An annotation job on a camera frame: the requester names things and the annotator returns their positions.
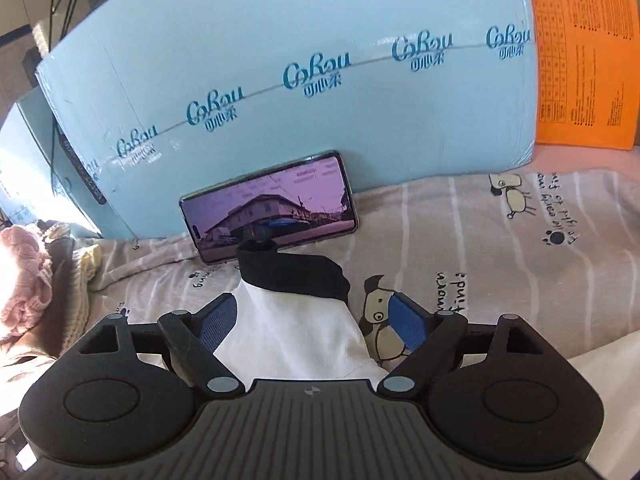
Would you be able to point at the white garment with black cuff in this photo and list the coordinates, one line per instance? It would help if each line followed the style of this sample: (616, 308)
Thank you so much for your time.
(300, 330)

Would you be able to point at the printed striped bed sheet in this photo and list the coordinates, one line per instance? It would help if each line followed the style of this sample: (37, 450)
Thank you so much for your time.
(500, 260)

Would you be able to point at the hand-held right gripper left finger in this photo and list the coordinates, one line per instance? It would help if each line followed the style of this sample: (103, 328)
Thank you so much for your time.
(220, 325)

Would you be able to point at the black smartphone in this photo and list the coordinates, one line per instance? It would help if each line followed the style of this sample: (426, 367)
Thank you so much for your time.
(270, 210)

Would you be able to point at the orange cardboard box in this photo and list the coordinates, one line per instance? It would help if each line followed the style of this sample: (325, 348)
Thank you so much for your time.
(585, 60)

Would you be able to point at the brown leather jacket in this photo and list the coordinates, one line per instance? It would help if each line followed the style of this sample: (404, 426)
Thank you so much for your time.
(30, 355)

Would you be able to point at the small light blue cardboard box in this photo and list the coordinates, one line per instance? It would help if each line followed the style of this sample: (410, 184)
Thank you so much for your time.
(30, 160)

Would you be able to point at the pink knitted sweater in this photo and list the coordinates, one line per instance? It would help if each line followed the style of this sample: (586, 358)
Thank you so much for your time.
(22, 270)

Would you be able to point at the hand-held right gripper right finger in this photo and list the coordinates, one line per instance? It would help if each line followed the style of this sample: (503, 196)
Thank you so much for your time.
(407, 327)

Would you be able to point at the large light blue cardboard box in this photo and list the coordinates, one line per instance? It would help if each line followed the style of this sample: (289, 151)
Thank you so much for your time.
(300, 20)

